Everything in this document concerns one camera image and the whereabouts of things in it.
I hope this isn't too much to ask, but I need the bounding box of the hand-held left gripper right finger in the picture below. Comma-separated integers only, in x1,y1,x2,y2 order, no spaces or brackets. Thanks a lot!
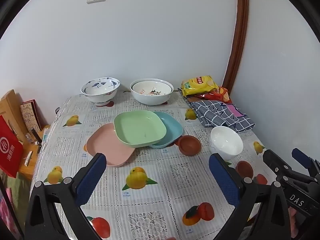
209,153,292,240

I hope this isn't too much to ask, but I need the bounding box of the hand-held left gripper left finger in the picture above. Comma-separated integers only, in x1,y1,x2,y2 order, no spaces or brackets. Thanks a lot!
24,152,107,240

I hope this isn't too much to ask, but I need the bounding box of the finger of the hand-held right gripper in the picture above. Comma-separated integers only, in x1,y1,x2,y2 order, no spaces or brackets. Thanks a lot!
262,149,294,180
291,148,320,178

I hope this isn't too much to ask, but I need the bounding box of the small brown bowl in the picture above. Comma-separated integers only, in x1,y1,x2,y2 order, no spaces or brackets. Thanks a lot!
235,160,254,180
175,135,202,156

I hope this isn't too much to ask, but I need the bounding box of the pink square plate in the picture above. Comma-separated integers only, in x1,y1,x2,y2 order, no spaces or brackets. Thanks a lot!
86,123,137,167

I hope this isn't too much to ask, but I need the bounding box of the green square plate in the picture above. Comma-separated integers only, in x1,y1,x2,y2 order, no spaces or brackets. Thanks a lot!
114,110,167,148

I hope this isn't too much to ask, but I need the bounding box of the blue square plate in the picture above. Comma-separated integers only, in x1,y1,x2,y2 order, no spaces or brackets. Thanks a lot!
148,112,184,149

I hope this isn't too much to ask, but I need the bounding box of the plain white bowl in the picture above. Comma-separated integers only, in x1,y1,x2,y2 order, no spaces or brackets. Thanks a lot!
209,126,244,161

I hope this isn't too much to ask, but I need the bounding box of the wooden side table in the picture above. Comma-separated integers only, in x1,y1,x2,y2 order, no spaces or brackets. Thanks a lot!
0,124,52,180

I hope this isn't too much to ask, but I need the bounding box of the grey checked cloth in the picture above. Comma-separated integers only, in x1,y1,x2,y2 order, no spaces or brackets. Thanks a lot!
178,87,255,133

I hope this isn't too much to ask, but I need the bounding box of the fruit print tablecloth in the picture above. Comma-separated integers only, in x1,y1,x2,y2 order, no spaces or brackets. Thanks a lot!
29,90,278,240

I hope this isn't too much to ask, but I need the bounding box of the brown patterned box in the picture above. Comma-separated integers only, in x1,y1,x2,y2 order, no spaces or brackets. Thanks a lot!
20,100,43,132

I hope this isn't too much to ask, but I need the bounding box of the blue patterned white bowl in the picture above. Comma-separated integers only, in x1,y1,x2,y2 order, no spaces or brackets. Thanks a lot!
80,77,120,106

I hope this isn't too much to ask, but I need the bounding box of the red chips bag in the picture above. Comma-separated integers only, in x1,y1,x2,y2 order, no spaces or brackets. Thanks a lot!
195,86,232,103

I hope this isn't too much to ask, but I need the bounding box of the red paper bag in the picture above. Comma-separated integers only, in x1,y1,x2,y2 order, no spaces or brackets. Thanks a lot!
0,115,24,178

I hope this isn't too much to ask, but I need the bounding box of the large white bowl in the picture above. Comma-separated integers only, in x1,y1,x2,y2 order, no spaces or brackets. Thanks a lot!
130,78,174,105

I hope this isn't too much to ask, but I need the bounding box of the yellow chips bag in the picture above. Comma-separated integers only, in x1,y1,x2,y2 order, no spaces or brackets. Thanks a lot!
181,75,219,97

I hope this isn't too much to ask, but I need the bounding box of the orange print white bowl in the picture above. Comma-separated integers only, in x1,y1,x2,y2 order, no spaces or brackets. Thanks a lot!
132,80,172,97

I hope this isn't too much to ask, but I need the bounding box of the wooden board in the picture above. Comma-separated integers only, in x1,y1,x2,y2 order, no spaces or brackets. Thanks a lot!
0,89,29,143

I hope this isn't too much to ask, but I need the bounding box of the brown wooden door frame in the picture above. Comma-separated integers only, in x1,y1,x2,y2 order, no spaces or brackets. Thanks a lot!
222,0,249,90

